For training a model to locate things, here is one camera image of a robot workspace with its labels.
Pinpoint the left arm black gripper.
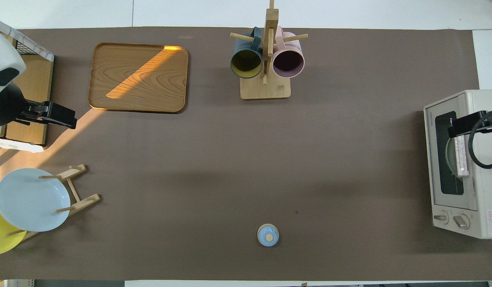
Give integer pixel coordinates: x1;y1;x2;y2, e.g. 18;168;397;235
16;102;77;129

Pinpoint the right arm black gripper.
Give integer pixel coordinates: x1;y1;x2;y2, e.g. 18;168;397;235
448;111;492;138

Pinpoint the glass oven door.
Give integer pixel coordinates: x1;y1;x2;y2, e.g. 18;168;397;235
424;92;479;211

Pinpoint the white toaster oven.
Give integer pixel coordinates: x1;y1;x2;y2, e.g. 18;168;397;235
423;89;492;240

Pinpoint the narrow wooden shelf board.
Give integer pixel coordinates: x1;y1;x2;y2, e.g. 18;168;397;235
6;55;54;146

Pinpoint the wooden plate rack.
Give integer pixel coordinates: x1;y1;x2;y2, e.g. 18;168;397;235
7;163;101;244

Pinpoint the wooden serving tray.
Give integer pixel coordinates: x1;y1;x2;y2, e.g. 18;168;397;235
88;43;189;114

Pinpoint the light blue plate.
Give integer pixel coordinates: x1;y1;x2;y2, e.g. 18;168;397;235
0;167;71;232

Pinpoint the brown table mat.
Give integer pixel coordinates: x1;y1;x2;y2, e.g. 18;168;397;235
0;27;492;281

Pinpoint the pink mug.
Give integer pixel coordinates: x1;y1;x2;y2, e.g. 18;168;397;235
272;26;306;79

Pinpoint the dark teal mug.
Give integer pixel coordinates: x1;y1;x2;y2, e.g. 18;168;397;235
230;27;264;79

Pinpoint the wooden mug tree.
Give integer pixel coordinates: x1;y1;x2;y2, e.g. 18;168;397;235
230;0;309;100

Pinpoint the small blue lidded jar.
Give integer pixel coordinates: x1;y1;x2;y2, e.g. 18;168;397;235
257;223;280;247

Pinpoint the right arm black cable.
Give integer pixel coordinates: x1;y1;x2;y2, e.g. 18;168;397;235
468;108;492;169

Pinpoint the black wire basket white liner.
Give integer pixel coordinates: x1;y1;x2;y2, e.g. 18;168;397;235
0;15;55;154

